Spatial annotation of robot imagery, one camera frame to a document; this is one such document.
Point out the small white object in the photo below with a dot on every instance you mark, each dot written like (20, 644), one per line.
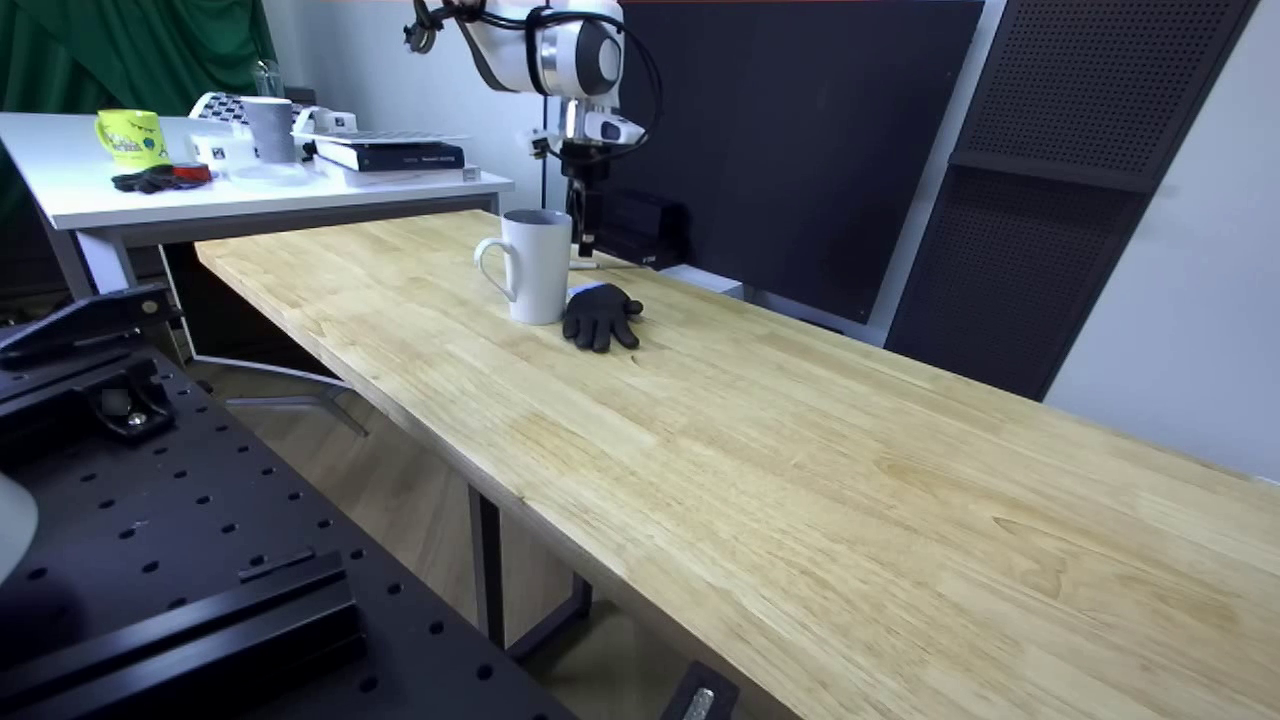
(326, 123)

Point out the white side table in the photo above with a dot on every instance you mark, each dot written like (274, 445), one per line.
(81, 185)

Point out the dark perforated panel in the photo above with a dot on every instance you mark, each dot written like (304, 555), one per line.
(1055, 201)

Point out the grey round disc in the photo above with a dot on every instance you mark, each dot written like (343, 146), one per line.
(10, 524)

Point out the yellow-green cup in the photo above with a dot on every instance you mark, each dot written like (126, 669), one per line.
(129, 136)

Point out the grey mug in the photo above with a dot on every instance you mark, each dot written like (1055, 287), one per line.
(269, 130)

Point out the black aluminium rail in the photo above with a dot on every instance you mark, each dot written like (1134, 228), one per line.
(185, 640)

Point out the green curtain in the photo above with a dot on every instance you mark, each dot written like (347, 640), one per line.
(121, 52)

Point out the white patterned box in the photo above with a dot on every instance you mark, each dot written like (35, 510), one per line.
(212, 113)

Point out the black work glove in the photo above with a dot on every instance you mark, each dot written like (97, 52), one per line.
(603, 317)

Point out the white book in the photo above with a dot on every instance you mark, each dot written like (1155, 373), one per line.
(403, 177)

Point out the black metal bracket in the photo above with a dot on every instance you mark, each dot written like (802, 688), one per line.
(126, 409)

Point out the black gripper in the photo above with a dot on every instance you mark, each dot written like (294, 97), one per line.
(581, 162)

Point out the black table leg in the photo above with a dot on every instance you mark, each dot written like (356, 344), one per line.
(488, 574)

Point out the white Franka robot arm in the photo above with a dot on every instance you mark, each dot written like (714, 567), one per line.
(560, 47)

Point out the checkered cover book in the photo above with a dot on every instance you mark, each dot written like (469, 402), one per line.
(392, 159)

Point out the large black panel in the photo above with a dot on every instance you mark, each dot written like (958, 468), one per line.
(802, 132)

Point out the black perforated breadboard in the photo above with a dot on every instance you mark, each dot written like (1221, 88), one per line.
(201, 523)

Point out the white ceramic mug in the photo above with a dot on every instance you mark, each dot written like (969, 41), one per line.
(542, 274)

